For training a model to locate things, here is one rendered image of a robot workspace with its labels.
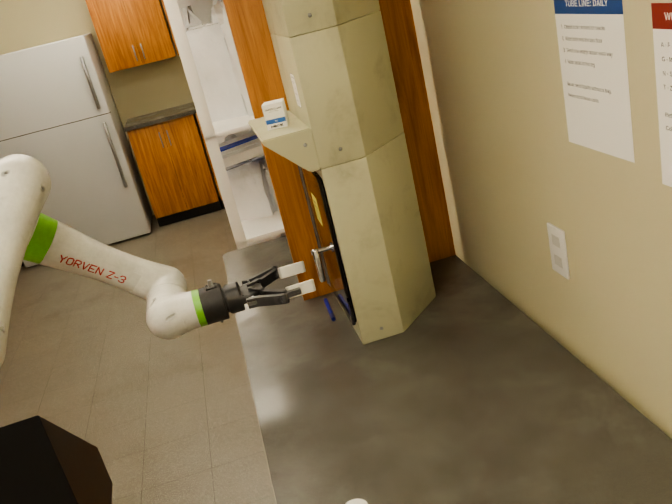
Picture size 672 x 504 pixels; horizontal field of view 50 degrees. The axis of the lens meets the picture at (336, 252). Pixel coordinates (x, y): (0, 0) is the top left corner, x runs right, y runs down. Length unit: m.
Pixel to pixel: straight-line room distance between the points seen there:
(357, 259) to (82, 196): 5.13
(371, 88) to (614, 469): 0.97
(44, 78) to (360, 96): 5.09
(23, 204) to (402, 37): 1.09
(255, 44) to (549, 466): 1.26
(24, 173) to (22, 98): 5.02
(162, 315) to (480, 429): 0.78
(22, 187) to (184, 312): 0.46
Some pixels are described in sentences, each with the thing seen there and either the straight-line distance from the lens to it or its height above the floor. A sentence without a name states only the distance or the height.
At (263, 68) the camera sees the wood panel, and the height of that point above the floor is 1.63.
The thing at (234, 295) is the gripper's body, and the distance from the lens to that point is 1.75.
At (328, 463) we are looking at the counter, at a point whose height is 0.94.
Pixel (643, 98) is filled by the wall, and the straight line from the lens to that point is 1.23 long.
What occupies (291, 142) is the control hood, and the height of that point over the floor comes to 1.49.
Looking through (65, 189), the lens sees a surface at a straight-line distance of 6.72.
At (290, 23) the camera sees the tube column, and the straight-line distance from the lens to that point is 1.62.
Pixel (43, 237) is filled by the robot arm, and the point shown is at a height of 1.41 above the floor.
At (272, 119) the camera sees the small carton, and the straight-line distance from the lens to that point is 1.73.
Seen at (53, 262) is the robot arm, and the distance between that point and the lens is 1.80.
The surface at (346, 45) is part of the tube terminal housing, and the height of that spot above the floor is 1.66.
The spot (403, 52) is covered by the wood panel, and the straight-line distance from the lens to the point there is 2.07.
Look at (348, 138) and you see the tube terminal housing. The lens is 1.67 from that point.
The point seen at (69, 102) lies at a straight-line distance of 6.58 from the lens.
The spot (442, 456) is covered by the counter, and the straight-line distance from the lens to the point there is 1.43.
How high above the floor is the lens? 1.82
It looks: 21 degrees down
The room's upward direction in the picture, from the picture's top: 14 degrees counter-clockwise
